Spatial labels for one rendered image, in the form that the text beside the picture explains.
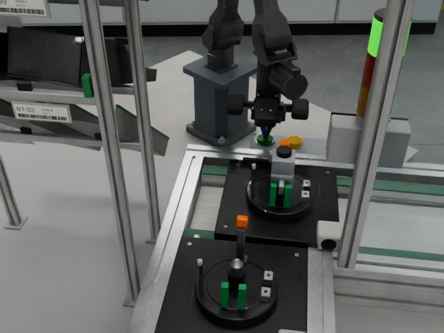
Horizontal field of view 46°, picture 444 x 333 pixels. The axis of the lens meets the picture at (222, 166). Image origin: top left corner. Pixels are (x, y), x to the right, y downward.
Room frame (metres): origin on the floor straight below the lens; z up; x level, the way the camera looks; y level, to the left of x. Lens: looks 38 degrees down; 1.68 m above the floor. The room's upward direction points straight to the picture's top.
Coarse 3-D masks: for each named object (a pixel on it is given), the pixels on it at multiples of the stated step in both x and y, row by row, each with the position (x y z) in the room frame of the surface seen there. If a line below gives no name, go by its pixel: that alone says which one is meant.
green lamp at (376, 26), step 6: (372, 24) 0.69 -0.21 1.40; (378, 24) 0.67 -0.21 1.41; (372, 30) 0.68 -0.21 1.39; (378, 30) 0.67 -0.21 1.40; (372, 36) 0.68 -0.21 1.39; (378, 36) 0.67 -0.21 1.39; (372, 42) 0.68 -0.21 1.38; (378, 42) 0.67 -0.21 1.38; (372, 48) 0.68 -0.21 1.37; (372, 54) 0.67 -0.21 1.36
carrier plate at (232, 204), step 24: (240, 168) 0.92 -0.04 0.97; (264, 168) 0.92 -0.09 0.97; (312, 168) 0.92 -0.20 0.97; (240, 192) 0.84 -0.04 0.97; (336, 192) 0.84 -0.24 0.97; (312, 216) 0.77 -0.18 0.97; (336, 216) 0.77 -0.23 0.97; (264, 240) 0.70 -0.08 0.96; (288, 240) 0.70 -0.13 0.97; (312, 240) 0.70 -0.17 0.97
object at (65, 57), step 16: (16, 32) 0.74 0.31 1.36; (32, 32) 0.74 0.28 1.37; (48, 32) 0.73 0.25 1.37; (16, 48) 0.73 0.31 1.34; (32, 48) 0.73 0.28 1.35; (48, 48) 0.72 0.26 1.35; (64, 48) 0.71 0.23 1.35; (80, 48) 0.71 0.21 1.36; (112, 48) 0.78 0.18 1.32; (16, 64) 0.72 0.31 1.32; (32, 64) 0.72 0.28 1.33; (48, 64) 0.71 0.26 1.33; (64, 64) 0.70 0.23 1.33; (80, 64) 0.70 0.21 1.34; (112, 64) 0.78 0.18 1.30; (128, 64) 0.83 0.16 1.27; (48, 80) 0.70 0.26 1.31; (64, 80) 0.69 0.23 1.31; (80, 80) 0.69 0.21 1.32; (112, 80) 0.77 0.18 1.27; (128, 80) 0.82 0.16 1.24
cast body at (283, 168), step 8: (280, 152) 0.81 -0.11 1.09; (288, 152) 0.81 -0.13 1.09; (272, 160) 0.80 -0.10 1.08; (280, 160) 0.80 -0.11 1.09; (288, 160) 0.80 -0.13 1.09; (272, 168) 0.80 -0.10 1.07; (280, 168) 0.79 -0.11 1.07; (288, 168) 0.79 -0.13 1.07; (272, 176) 0.79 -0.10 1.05; (280, 176) 0.79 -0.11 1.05; (288, 176) 0.79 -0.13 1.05; (280, 184) 0.77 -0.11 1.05; (280, 192) 0.77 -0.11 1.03
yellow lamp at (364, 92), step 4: (364, 88) 0.68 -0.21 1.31; (360, 92) 0.69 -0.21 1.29; (364, 92) 0.67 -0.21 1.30; (368, 92) 0.67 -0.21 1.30; (360, 96) 0.68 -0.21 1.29; (364, 96) 0.67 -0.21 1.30; (360, 100) 0.68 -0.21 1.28; (364, 100) 0.67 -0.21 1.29; (360, 104) 0.68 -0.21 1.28; (364, 104) 0.67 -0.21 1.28; (360, 108) 0.68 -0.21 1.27; (364, 108) 0.67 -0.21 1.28; (360, 112) 0.67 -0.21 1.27; (364, 112) 0.67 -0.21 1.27; (364, 116) 0.67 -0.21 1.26
